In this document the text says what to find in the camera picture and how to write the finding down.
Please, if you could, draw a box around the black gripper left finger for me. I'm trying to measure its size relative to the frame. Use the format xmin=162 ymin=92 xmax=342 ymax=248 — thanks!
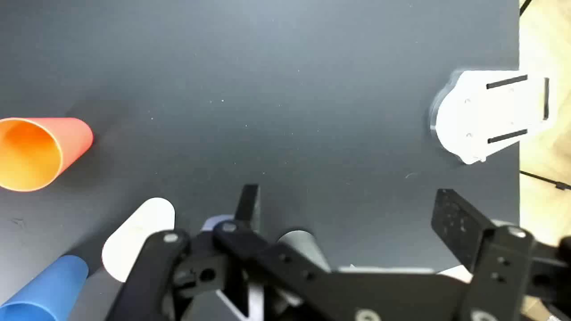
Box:
xmin=108 ymin=183 xmax=335 ymax=321

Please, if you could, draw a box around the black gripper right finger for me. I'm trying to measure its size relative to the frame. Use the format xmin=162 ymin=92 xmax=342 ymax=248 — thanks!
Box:
xmin=429 ymin=187 xmax=571 ymax=321

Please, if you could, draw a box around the white plastic cup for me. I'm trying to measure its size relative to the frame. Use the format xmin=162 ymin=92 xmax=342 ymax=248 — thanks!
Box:
xmin=99 ymin=196 xmax=178 ymax=285

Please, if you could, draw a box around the blue plastic cup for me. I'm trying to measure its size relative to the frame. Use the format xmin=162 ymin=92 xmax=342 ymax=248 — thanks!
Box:
xmin=0 ymin=253 xmax=90 ymax=321

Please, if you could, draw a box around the orange plastic cup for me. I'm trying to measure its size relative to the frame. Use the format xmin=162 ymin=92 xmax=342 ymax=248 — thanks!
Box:
xmin=0 ymin=116 xmax=96 ymax=194

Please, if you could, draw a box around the clear plastic tray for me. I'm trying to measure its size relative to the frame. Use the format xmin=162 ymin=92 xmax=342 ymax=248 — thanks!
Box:
xmin=427 ymin=67 xmax=552 ymax=167

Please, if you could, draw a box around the thin black floor cable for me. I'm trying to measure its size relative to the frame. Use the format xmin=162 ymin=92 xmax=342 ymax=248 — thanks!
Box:
xmin=517 ymin=167 xmax=571 ymax=192

